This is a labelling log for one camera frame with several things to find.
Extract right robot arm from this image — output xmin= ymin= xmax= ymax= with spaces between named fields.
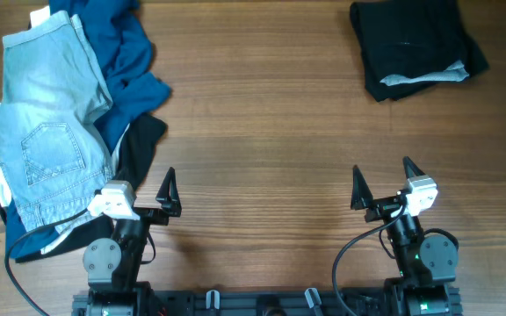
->
xmin=351 ymin=156 xmax=461 ymax=315

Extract white rail clip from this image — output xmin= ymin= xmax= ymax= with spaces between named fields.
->
xmin=304 ymin=287 xmax=322 ymax=309
xmin=206 ymin=290 xmax=220 ymax=311

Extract folded black garment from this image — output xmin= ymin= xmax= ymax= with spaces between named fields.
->
xmin=350 ymin=0 xmax=489 ymax=102

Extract left black cable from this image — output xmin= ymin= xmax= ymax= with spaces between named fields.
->
xmin=4 ymin=205 xmax=91 ymax=316

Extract right black cable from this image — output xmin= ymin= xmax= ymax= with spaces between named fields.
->
xmin=331 ymin=201 xmax=408 ymax=316

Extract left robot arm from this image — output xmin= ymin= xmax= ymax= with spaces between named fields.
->
xmin=72 ymin=168 xmax=182 ymax=316

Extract black garment in pile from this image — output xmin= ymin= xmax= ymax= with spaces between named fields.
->
xmin=0 ymin=114 xmax=167 ymax=263

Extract light blue denim jeans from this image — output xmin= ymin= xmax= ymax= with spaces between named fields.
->
xmin=0 ymin=10 xmax=115 ymax=233

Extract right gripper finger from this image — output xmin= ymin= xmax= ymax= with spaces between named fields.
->
xmin=402 ymin=156 xmax=425 ymax=178
xmin=351 ymin=165 xmax=373 ymax=210

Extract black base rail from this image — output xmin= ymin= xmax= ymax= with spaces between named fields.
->
xmin=71 ymin=287 xmax=463 ymax=316

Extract right white rail clip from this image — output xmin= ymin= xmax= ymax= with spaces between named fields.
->
xmin=304 ymin=287 xmax=322 ymax=309

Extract dark blue shirt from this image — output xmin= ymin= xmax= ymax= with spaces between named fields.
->
xmin=0 ymin=1 xmax=170 ymax=236

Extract left white rail clip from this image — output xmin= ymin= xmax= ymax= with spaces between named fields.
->
xmin=206 ymin=290 xmax=220 ymax=311

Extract black cable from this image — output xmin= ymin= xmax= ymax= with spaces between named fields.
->
xmin=331 ymin=201 xmax=408 ymax=316
xmin=4 ymin=205 xmax=91 ymax=316

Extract folded grey garment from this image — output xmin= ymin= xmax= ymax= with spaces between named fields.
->
xmin=379 ymin=61 xmax=470 ymax=87

